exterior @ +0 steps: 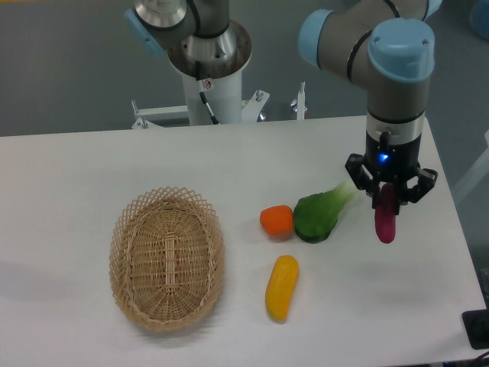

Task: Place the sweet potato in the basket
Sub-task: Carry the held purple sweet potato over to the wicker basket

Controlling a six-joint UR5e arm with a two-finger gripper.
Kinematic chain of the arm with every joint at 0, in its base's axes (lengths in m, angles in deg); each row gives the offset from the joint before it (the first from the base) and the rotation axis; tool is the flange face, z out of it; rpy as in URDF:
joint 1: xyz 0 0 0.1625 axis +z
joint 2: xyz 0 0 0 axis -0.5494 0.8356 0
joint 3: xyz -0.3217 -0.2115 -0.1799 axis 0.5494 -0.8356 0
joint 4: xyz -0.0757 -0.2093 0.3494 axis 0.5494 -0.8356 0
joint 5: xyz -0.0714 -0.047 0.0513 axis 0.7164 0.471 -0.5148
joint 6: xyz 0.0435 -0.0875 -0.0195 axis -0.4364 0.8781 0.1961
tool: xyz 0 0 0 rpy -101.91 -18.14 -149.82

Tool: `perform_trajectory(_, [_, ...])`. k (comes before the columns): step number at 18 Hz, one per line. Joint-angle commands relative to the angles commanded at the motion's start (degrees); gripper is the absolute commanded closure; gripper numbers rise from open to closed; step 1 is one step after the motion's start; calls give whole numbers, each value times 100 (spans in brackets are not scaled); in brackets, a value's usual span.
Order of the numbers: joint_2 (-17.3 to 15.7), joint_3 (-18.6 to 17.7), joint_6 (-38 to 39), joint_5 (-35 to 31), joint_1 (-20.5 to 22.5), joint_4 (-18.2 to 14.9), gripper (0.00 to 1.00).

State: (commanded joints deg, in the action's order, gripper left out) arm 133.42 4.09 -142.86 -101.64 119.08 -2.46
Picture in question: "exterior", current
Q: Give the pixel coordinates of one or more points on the woven wicker basket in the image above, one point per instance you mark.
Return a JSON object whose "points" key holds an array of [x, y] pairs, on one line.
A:
{"points": [[167, 259]]}

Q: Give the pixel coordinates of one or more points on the white furniture leg right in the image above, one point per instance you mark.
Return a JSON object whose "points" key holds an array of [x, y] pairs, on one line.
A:
{"points": [[473, 176]]}

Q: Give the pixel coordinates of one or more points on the purple sweet potato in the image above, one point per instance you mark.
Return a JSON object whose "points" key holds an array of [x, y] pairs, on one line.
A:
{"points": [[385, 214]]}

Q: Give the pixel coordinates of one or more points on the orange toy pepper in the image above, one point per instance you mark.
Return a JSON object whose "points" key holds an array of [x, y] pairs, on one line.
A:
{"points": [[276, 220]]}

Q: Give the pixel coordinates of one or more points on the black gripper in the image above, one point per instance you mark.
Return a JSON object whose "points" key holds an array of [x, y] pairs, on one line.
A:
{"points": [[397, 164]]}

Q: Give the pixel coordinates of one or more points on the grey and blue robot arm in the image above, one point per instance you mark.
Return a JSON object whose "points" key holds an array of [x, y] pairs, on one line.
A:
{"points": [[385, 47]]}

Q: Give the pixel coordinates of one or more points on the green bok choy toy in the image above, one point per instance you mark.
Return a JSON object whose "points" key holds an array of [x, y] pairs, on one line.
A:
{"points": [[316, 215]]}

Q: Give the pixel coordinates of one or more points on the blue object top right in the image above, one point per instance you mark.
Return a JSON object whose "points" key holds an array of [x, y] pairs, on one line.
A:
{"points": [[479, 18]]}

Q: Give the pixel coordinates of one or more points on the black device at table edge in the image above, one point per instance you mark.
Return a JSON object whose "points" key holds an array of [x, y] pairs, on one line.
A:
{"points": [[476, 327]]}

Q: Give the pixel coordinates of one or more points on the white bracket with bolt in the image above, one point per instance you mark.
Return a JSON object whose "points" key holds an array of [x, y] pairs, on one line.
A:
{"points": [[298, 105]]}

